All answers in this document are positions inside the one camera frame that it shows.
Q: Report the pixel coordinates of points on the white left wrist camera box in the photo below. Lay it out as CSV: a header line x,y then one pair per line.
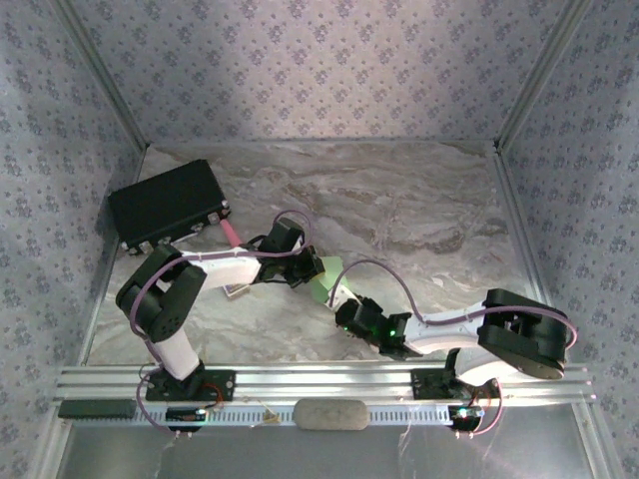
x,y
301,243

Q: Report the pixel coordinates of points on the aluminium mounting rail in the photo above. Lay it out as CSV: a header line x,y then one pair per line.
x,y
324,384

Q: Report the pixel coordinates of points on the aluminium frame post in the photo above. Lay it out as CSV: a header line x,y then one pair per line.
x,y
541,75
104,75

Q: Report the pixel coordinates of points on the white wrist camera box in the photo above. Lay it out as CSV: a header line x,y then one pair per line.
x,y
349,299
301,243

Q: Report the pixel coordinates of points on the small lit circuit board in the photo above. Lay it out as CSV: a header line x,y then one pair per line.
x,y
466,414
182,414

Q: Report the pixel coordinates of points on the small beige tag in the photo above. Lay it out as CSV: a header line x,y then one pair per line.
x,y
271,418

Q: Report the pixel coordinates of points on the aluminium frame leg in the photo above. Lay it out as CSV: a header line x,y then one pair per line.
x,y
55,449
589,439

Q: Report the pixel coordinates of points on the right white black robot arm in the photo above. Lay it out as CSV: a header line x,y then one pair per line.
x,y
444,334

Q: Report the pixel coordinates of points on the grey metal sheet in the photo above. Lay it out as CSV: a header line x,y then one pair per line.
x,y
299,454

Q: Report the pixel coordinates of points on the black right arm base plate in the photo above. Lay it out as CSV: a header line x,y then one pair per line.
x,y
424,384

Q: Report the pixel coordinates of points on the black flat bar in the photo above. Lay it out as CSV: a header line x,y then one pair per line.
x,y
95,409

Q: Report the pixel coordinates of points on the light green paper sheet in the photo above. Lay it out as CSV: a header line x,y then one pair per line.
x,y
322,292

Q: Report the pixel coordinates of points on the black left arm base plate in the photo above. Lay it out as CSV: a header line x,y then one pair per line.
x,y
224,386

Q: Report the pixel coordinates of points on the small printed card box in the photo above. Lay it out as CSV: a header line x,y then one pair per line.
x,y
234,291

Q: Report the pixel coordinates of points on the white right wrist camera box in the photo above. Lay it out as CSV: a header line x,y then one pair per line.
x,y
349,299

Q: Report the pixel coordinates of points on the black hard case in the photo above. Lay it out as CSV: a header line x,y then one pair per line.
x,y
165,199

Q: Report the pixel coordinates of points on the grey oval pad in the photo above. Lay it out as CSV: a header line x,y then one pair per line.
x,y
329,415

